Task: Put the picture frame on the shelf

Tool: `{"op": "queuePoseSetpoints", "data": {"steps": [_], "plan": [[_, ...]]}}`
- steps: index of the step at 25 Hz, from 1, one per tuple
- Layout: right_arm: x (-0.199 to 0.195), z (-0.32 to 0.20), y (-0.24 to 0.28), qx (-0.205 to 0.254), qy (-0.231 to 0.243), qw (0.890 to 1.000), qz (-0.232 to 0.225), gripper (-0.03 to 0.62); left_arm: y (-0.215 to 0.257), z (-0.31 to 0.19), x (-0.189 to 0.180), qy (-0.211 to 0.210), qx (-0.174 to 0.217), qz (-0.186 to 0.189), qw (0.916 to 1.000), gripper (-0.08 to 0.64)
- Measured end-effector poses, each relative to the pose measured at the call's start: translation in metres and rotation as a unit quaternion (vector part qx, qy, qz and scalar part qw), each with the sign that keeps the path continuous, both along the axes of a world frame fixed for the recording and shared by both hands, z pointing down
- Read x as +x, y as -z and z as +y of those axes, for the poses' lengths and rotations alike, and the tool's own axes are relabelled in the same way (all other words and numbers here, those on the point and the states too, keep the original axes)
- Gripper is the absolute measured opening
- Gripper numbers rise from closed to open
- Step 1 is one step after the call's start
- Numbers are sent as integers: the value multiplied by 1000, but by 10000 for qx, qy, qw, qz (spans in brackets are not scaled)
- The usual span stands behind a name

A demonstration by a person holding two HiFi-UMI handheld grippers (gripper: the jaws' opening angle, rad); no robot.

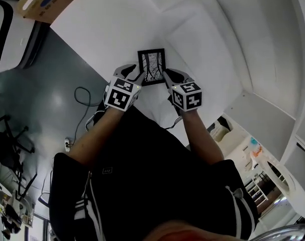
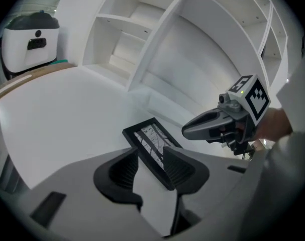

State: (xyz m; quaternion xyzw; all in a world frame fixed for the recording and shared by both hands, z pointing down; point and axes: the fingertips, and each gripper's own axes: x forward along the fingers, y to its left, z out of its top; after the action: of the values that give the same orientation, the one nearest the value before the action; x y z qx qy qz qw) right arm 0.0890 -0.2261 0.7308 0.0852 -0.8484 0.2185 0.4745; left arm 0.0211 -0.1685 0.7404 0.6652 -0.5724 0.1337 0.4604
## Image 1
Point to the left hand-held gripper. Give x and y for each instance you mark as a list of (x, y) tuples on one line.
[(119, 97)]

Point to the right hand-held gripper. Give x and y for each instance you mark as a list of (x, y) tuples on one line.
[(187, 97)]

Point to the person's black striped shirt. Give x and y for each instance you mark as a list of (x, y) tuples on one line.
[(154, 179)]

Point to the small teal item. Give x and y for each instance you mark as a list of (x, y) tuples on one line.
[(254, 141)]

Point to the person's left forearm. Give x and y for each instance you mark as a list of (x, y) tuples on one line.
[(94, 137)]

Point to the white desk with drawers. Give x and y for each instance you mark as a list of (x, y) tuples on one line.
[(104, 21)]

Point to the person's right forearm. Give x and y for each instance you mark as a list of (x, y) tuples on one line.
[(202, 139)]

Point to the cream curved-leg stool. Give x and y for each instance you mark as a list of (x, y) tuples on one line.
[(221, 130)]

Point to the black metal chair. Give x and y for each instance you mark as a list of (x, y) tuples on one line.
[(15, 144)]

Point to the small orange item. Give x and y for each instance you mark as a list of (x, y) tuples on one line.
[(257, 152)]

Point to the brown cardboard box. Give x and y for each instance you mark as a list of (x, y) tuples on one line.
[(46, 1)]

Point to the person's head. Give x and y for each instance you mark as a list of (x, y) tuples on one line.
[(197, 232)]

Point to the black picture frame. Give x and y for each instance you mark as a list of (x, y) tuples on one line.
[(152, 68)]

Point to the white power strip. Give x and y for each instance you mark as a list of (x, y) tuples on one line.
[(67, 144)]

